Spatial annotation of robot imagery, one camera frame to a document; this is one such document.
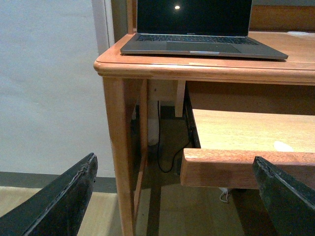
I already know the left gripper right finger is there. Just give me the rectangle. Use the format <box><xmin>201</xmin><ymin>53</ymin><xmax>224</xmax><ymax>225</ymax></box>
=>
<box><xmin>252</xmin><ymin>156</ymin><xmax>315</xmax><ymax>236</ymax></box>

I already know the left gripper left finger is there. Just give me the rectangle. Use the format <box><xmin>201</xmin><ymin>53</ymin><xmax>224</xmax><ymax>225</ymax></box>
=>
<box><xmin>0</xmin><ymin>153</ymin><xmax>98</xmax><ymax>236</ymax></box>

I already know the wooden keyboard tray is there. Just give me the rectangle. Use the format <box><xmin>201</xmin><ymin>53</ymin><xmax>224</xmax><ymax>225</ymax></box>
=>
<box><xmin>180</xmin><ymin>82</ymin><xmax>315</xmax><ymax>190</ymax></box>

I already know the wooden desk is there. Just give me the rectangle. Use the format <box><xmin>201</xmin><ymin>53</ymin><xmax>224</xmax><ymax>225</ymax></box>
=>
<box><xmin>94</xmin><ymin>0</ymin><xmax>315</xmax><ymax>236</ymax></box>

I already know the grey open laptop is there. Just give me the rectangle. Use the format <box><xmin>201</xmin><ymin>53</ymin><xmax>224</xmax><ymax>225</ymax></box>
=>
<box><xmin>121</xmin><ymin>0</ymin><xmax>288</xmax><ymax>60</ymax></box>

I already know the white thin cable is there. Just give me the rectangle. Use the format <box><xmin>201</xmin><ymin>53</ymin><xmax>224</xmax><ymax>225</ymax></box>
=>
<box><xmin>218</xmin><ymin>188</ymin><xmax>231</xmax><ymax>204</ymax></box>

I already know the black floor cable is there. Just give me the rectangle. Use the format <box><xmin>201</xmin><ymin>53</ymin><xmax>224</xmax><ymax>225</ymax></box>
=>
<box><xmin>156</xmin><ymin>99</ymin><xmax>195</xmax><ymax>173</ymax></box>

